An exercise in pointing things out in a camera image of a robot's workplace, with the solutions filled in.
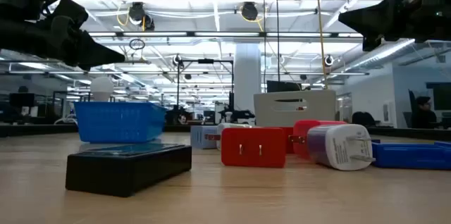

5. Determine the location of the grey plastic bin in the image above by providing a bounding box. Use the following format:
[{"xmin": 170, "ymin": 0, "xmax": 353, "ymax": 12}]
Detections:
[{"xmin": 253, "ymin": 89, "xmax": 337, "ymax": 128}]

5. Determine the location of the background black station frame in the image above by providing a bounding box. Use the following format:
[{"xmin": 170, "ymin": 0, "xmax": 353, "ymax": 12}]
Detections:
[{"xmin": 175, "ymin": 58, "xmax": 235, "ymax": 125}]

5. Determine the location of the red wall charger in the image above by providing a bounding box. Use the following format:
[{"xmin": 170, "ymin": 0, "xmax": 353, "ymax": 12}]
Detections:
[
  {"xmin": 221, "ymin": 127, "xmax": 287, "ymax": 168},
  {"xmin": 281, "ymin": 126, "xmax": 295, "ymax": 154}
]

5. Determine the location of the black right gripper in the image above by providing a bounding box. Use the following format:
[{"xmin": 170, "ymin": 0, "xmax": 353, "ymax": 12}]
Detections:
[{"xmin": 338, "ymin": 0, "xmax": 451, "ymax": 52}]

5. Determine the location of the black office chair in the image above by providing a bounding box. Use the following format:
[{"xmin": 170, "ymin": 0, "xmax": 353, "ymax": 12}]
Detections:
[{"xmin": 351, "ymin": 111, "xmax": 376, "ymax": 128}]

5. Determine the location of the rounded pinkish red charger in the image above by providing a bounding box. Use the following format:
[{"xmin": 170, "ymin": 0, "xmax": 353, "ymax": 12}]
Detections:
[{"xmin": 288, "ymin": 119, "xmax": 348, "ymax": 160}]

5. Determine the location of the blue slotted plastic basket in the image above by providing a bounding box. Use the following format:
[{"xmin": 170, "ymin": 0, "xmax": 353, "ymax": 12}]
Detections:
[{"xmin": 73, "ymin": 101, "xmax": 167, "ymax": 144}]

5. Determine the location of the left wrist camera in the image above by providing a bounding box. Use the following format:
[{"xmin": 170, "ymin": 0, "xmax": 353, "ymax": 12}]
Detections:
[{"xmin": 49, "ymin": 0, "xmax": 89, "ymax": 31}]

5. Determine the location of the white bulb table lamp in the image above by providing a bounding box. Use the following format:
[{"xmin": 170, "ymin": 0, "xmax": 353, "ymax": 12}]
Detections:
[{"xmin": 89, "ymin": 75, "xmax": 114, "ymax": 103}]

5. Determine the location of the yellow hanging cable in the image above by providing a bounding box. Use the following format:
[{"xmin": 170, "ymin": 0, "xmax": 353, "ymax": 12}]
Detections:
[{"xmin": 314, "ymin": 0, "xmax": 329, "ymax": 90}]

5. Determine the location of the green and white charger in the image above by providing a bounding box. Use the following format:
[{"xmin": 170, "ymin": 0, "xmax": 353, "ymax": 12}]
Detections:
[{"xmin": 205, "ymin": 122, "xmax": 253, "ymax": 151}]

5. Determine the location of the light blue wall charger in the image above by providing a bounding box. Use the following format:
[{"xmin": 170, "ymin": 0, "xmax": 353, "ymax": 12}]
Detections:
[{"xmin": 190, "ymin": 125, "xmax": 220, "ymax": 150}]

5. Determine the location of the black hanging cable coil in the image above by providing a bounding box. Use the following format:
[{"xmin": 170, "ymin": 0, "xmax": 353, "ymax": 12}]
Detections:
[{"xmin": 128, "ymin": 37, "xmax": 146, "ymax": 51}]

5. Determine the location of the purple and white charger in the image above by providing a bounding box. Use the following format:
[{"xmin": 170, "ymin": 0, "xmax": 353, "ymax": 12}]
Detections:
[{"xmin": 307, "ymin": 123, "xmax": 376, "ymax": 172}]

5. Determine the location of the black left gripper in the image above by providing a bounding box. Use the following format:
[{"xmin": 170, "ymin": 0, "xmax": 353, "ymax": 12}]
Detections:
[{"xmin": 20, "ymin": 18, "xmax": 126, "ymax": 72}]

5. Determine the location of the white building column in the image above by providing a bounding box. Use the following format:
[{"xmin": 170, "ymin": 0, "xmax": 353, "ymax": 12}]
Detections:
[{"xmin": 234, "ymin": 42, "xmax": 262, "ymax": 119}]

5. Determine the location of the blue digital timer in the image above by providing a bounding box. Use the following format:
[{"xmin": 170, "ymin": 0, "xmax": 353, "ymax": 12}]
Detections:
[{"xmin": 371, "ymin": 140, "xmax": 451, "ymax": 171}]

